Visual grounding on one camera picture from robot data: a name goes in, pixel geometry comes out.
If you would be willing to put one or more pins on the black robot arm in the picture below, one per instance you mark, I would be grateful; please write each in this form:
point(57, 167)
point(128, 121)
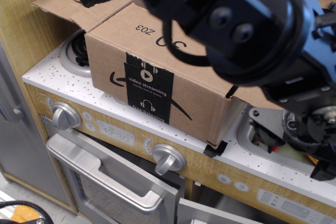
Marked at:
point(285, 47)

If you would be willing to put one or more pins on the left silver oven knob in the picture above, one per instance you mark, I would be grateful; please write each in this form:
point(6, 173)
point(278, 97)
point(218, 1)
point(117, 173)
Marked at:
point(64, 116)

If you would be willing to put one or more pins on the silver toy sink basin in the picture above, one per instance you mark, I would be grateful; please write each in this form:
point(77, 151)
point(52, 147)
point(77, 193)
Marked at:
point(283, 155)

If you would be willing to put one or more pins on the black tape piece on counter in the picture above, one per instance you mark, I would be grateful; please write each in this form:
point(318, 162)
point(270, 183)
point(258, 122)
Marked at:
point(212, 152)

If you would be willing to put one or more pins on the silver toy fridge door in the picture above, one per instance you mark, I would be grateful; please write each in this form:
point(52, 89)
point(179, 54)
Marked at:
point(24, 156)

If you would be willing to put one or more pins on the silver toy stove burner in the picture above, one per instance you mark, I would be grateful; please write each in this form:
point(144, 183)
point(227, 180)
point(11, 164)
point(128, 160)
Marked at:
point(73, 55)

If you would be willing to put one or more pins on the silver toy oven door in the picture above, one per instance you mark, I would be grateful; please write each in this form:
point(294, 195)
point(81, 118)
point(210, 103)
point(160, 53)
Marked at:
point(110, 185)

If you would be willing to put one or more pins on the orange object at bottom left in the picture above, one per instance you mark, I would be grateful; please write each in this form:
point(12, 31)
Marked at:
point(24, 213)

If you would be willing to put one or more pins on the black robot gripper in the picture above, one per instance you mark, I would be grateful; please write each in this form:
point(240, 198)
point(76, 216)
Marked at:
point(312, 134)

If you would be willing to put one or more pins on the silver dishwasher door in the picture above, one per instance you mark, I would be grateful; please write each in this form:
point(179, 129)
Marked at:
point(227, 211)

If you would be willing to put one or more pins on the right silver oven knob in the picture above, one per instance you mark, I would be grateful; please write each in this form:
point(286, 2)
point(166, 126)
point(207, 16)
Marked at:
point(167, 159)

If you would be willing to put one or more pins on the silver oven knob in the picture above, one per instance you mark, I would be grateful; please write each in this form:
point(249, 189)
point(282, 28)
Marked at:
point(64, 116)
point(167, 159)

